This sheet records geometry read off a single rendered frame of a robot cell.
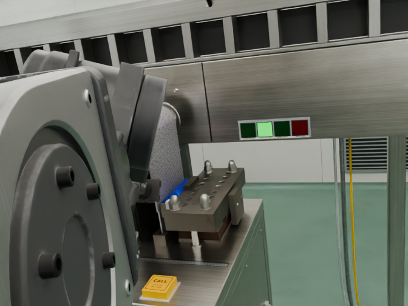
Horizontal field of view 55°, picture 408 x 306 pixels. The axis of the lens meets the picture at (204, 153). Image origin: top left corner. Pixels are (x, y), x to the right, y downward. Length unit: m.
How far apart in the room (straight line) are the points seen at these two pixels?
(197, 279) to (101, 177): 0.95
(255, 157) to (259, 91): 2.60
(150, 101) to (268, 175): 3.72
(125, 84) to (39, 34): 1.48
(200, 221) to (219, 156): 2.89
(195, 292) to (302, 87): 0.73
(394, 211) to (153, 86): 1.44
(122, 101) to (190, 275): 0.88
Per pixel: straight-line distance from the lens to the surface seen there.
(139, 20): 1.52
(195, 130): 1.48
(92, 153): 0.17
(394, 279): 1.82
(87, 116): 0.17
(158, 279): 1.10
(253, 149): 3.93
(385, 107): 1.38
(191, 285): 1.10
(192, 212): 1.18
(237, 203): 1.32
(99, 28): 1.60
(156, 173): 1.25
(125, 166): 0.24
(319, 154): 3.86
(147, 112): 0.29
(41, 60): 0.31
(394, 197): 1.65
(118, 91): 0.29
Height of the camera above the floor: 1.52
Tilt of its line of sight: 16 degrees down
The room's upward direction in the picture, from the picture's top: 8 degrees counter-clockwise
